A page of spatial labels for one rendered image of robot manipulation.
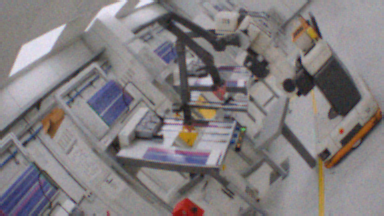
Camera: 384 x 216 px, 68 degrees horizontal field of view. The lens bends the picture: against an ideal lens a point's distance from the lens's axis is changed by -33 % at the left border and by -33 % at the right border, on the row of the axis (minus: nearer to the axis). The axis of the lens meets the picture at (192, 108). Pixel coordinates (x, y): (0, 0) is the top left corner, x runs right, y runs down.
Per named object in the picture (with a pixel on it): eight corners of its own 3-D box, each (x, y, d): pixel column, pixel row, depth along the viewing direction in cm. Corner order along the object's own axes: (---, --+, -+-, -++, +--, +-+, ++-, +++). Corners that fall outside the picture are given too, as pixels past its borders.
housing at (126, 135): (150, 124, 324) (149, 108, 319) (130, 152, 281) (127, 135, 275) (141, 123, 326) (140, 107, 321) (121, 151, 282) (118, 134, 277)
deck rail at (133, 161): (219, 173, 249) (220, 165, 247) (219, 175, 248) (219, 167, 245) (117, 161, 266) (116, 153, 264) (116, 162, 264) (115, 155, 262)
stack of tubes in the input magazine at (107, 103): (133, 99, 318) (111, 77, 315) (109, 126, 272) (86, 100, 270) (125, 109, 323) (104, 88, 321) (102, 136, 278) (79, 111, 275)
